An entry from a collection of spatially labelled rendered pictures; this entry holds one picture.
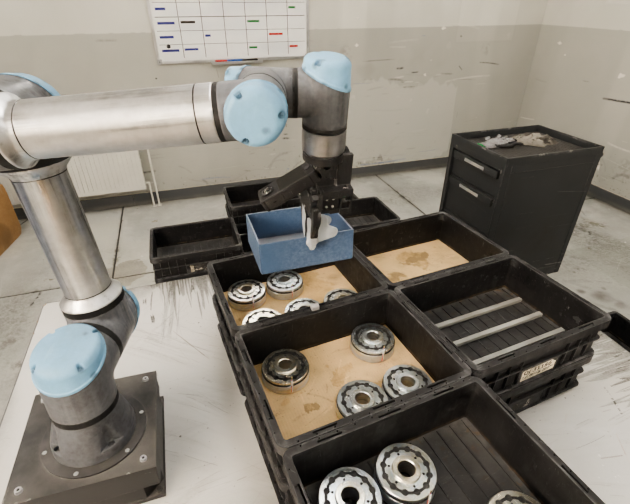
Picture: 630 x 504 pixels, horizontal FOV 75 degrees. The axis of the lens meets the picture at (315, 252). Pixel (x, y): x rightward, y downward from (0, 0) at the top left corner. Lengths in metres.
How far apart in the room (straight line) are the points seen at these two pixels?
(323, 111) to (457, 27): 3.81
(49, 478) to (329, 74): 0.84
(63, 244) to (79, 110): 0.31
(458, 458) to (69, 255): 0.79
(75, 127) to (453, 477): 0.79
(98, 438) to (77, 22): 3.12
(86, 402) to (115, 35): 3.07
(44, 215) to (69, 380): 0.28
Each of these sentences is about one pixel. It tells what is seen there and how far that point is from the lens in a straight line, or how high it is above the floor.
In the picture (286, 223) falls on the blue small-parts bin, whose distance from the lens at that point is 0.97.
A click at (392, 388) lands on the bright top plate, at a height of 0.86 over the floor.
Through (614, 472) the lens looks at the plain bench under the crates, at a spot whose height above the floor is 0.70.
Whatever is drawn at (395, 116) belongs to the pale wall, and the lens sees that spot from 4.26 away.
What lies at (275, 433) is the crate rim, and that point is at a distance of 0.75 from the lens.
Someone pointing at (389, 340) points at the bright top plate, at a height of 0.86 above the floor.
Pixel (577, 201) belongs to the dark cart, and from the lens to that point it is 2.67.
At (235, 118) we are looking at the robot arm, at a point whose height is 1.42.
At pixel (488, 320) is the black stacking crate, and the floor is 0.83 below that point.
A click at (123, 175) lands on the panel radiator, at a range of 3.75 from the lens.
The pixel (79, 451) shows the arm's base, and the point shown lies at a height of 0.85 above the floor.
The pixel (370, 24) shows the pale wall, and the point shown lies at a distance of 4.01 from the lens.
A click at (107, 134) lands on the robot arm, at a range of 0.59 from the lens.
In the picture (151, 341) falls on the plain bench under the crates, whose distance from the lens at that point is 1.31.
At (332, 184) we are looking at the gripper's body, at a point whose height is 1.25.
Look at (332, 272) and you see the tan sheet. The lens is 1.26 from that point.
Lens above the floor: 1.54
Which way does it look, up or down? 32 degrees down
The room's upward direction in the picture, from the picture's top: straight up
